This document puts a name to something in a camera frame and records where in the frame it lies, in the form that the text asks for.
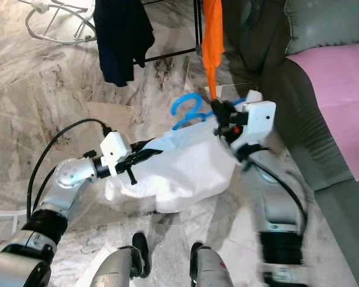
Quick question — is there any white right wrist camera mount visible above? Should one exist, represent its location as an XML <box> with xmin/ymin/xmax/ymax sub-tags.
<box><xmin>239</xmin><ymin>100</ymin><xmax>277</xmax><ymax>147</ymax></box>

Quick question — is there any white baby bouncer frame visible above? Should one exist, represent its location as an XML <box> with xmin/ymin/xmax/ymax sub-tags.
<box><xmin>24</xmin><ymin>0</ymin><xmax>96</xmax><ymax>45</ymax></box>

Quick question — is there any orange garment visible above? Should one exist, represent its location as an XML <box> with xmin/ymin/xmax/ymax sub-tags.
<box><xmin>202</xmin><ymin>0</ymin><xmax>225</xmax><ymax>99</ymax></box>

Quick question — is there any silver robot leg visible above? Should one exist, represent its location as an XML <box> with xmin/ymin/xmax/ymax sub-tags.
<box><xmin>93</xmin><ymin>231</ymin><xmax>151</xmax><ymax>287</ymax></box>
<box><xmin>188</xmin><ymin>241</ymin><xmax>234</xmax><ymax>287</ymax></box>

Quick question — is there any silver right robot leg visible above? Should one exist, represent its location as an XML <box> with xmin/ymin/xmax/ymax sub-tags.
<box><xmin>188</xmin><ymin>241</ymin><xmax>234</xmax><ymax>287</ymax></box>

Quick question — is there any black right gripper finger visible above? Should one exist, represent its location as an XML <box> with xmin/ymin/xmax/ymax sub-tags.
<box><xmin>211</xmin><ymin>99</ymin><xmax>234</xmax><ymax>121</ymax></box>

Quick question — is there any silver left robot leg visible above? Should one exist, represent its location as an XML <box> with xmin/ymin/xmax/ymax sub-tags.
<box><xmin>93</xmin><ymin>231</ymin><xmax>151</xmax><ymax>287</ymax></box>

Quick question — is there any blue plastic clothes hanger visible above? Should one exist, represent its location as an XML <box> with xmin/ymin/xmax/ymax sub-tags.
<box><xmin>172</xmin><ymin>93</ymin><xmax>249</xmax><ymax>131</ymax></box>

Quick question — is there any white shirt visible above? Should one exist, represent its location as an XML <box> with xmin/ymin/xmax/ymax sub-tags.
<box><xmin>105</xmin><ymin>90</ymin><xmax>264</xmax><ymax>214</ymax></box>

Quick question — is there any black metal drying rack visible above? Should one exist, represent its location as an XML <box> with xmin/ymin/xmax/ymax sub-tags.
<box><xmin>141</xmin><ymin>0</ymin><xmax>204</xmax><ymax>65</ymax></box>

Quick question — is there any navy blue garment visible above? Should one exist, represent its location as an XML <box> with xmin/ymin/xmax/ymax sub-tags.
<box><xmin>95</xmin><ymin>0</ymin><xmax>155</xmax><ymax>87</ymax></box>

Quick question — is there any pink blanket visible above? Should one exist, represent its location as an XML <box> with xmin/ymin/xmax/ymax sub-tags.
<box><xmin>287</xmin><ymin>43</ymin><xmax>359</xmax><ymax>182</ymax></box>

